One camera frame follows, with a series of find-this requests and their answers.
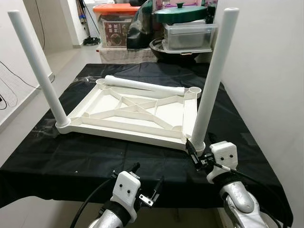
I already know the white plastic table leg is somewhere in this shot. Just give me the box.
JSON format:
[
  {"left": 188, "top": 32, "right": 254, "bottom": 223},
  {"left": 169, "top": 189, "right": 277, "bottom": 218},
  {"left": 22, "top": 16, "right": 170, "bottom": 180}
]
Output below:
[
  {"left": 7, "top": 10, "right": 71, "bottom": 128},
  {"left": 190, "top": 7, "right": 239, "bottom": 150},
  {"left": 104, "top": 75, "right": 186, "bottom": 94}
]

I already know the cream plastic table top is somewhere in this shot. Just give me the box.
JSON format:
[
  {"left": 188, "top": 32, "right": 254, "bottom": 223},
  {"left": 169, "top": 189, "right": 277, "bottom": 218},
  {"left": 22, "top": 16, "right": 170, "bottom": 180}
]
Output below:
[{"left": 56, "top": 77, "right": 207, "bottom": 152}]

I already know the black tablecloth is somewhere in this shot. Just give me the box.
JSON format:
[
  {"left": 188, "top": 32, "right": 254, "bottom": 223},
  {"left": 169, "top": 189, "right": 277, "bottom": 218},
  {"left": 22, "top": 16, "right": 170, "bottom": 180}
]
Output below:
[{"left": 0, "top": 62, "right": 294, "bottom": 228}]

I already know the black round basin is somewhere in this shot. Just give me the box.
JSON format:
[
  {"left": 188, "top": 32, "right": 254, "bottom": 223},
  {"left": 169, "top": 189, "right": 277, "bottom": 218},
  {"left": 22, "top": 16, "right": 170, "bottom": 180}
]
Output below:
[{"left": 150, "top": 39, "right": 212, "bottom": 65}]

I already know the small clear tape patch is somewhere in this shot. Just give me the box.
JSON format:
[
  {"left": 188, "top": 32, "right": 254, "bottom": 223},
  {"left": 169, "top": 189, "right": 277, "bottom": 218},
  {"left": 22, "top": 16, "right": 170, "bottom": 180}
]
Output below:
[{"left": 74, "top": 78, "right": 98, "bottom": 86}]

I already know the large clear tape patch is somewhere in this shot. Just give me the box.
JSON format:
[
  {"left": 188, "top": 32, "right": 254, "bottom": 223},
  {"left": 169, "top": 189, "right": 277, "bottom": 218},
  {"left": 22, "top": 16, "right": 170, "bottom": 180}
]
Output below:
[{"left": 28, "top": 118, "right": 60, "bottom": 138}]

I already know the clear plastic storage container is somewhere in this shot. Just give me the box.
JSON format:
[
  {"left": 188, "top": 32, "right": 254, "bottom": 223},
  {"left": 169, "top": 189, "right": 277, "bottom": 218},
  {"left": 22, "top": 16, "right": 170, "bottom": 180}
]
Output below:
[{"left": 163, "top": 23, "right": 219, "bottom": 52}]

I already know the beige patterned bench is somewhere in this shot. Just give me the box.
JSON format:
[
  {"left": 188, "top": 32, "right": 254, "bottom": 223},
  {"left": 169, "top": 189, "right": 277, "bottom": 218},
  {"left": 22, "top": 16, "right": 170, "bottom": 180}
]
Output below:
[{"left": 99, "top": 47, "right": 157, "bottom": 65}]

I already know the green pot lid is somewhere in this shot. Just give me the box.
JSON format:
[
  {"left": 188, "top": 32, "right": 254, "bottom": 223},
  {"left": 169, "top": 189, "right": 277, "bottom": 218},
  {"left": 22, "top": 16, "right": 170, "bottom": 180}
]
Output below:
[{"left": 154, "top": 2, "right": 208, "bottom": 25}]

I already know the black plastic bag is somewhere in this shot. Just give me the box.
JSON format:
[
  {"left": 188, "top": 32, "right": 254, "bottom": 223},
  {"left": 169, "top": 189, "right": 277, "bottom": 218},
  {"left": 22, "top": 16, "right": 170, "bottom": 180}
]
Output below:
[{"left": 126, "top": 0, "right": 164, "bottom": 50}]

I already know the dark floor mop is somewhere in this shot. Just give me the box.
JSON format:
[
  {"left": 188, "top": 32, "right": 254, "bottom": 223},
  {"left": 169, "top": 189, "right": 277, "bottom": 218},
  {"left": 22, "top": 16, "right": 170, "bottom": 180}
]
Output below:
[{"left": 78, "top": 0, "right": 101, "bottom": 47}]

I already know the clear box with orange lid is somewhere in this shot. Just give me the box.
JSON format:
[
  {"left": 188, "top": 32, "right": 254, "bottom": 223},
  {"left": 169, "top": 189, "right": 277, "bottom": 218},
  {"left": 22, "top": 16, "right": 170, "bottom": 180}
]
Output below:
[{"left": 93, "top": 4, "right": 141, "bottom": 48}]

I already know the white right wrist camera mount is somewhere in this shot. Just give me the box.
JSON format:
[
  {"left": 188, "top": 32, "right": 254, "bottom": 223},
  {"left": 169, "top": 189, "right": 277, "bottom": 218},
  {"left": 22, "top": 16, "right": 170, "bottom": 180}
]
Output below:
[{"left": 207, "top": 141, "right": 238, "bottom": 183}]

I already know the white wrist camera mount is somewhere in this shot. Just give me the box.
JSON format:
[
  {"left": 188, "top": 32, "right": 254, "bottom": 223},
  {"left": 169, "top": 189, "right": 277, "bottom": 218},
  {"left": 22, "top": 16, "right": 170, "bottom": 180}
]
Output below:
[
  {"left": 113, "top": 171, "right": 142, "bottom": 209},
  {"left": 207, "top": 141, "right": 238, "bottom": 183}
]

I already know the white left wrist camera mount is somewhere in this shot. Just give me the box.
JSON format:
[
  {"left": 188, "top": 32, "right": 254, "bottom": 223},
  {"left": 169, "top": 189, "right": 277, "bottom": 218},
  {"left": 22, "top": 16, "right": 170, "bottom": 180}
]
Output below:
[{"left": 113, "top": 171, "right": 142, "bottom": 209}]

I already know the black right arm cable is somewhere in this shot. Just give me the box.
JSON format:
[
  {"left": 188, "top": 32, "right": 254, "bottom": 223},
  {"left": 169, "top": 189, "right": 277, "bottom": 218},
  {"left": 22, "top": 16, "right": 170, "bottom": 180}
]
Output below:
[{"left": 209, "top": 161, "right": 285, "bottom": 228}]

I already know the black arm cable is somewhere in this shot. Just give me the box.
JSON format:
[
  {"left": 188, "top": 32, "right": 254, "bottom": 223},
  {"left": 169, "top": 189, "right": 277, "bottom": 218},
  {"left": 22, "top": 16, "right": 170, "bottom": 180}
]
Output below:
[
  {"left": 209, "top": 161, "right": 285, "bottom": 228},
  {"left": 70, "top": 177, "right": 117, "bottom": 228}
]

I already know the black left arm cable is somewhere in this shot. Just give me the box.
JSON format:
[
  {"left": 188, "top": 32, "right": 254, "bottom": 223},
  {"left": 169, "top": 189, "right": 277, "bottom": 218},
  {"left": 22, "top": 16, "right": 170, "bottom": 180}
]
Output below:
[{"left": 70, "top": 177, "right": 117, "bottom": 228}]

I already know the thin black adapter cable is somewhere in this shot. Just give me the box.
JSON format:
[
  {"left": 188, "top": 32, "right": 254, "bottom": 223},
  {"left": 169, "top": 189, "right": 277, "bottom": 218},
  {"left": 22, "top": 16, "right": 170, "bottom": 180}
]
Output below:
[{"left": 0, "top": 71, "right": 19, "bottom": 110}]

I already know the thin grey wall cable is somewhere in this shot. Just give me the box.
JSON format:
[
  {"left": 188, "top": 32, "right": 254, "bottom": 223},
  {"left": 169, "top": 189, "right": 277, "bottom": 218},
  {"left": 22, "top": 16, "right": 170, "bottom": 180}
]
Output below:
[{"left": 0, "top": 61, "right": 55, "bottom": 91}]

